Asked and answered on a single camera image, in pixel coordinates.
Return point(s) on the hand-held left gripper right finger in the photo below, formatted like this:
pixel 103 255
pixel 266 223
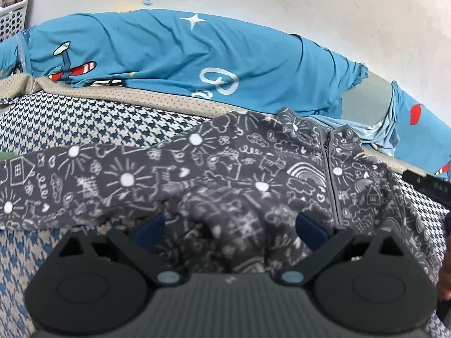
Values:
pixel 313 229

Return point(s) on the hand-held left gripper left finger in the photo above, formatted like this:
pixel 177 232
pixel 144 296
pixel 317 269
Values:
pixel 149 227

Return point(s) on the grey doodle-print fleece jacket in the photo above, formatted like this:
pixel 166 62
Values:
pixel 246 169

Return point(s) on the grey-green padded bed panel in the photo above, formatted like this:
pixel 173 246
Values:
pixel 366 102

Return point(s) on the houndstooth bed mat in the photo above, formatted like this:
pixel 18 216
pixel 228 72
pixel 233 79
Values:
pixel 105 119

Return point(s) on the blue cartoon-print bed sheet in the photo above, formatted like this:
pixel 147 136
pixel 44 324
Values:
pixel 158 52

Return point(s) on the white plastic basket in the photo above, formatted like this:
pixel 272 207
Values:
pixel 14 17

